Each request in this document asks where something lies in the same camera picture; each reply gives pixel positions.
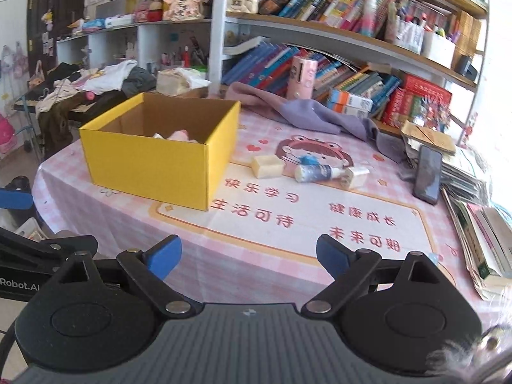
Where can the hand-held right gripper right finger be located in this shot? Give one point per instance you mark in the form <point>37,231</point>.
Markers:
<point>332,254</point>

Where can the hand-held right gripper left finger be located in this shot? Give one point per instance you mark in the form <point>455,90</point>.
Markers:
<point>164,256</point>

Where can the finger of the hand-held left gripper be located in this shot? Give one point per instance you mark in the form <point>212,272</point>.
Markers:
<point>16,200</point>

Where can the white charger plug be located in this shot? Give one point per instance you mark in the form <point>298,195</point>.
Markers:
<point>356,176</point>

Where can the white blue spray bottle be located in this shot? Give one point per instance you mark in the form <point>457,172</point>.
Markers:
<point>316,172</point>

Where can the yellow cardboard box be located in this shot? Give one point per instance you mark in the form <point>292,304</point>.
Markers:
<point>148,168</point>

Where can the beige rectangular block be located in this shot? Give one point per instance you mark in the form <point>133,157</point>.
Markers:
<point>266,168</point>

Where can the pink plush toy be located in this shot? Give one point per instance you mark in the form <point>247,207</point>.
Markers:
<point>180,135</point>

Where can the pink checked printed tablecloth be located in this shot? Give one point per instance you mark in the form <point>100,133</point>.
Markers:
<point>260,244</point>

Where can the black smartphone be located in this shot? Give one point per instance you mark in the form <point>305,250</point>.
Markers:
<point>428,176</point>

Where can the purple cloth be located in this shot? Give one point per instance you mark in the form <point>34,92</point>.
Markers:
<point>304,114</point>

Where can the orange white small box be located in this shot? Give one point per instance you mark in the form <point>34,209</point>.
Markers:
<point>352,98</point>
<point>348,111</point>

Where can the pile of clothes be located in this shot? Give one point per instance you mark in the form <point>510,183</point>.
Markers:
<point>108,80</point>

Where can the brown paper envelope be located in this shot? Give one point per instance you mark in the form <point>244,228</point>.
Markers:
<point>430,136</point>

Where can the pile of textbooks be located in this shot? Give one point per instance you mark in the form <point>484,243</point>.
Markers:
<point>488,248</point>

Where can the pile of workbooks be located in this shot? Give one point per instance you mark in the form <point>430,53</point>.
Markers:
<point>466,172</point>

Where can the red book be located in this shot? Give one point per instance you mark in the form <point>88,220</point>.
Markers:
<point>394,108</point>

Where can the grey fluffy fabric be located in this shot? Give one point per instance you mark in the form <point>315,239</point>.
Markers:
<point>460,352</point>

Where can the colourful sticker pack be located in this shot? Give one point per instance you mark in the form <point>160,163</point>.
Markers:
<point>432,114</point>

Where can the pink tumbler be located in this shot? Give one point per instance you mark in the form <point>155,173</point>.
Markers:
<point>302,80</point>

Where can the thick red dictionary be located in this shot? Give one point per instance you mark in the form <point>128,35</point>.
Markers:
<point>428,88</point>

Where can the row of colourful slanted books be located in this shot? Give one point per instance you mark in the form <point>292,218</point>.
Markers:
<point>260,64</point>

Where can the white shelf unit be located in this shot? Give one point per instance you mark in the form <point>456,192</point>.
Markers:
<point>148,44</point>

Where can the wooden metal bookshelf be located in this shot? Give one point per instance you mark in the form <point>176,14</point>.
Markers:
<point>320,28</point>

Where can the black small device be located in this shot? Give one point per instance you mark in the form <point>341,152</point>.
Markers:
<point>467,67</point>

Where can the white storage bin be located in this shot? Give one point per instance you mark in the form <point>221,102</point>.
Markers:
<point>438,48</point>

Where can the white holder with markers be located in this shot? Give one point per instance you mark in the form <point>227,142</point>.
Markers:
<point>410,34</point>

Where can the pink cartoon figurine ornament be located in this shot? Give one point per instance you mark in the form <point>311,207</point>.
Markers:
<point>184,2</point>

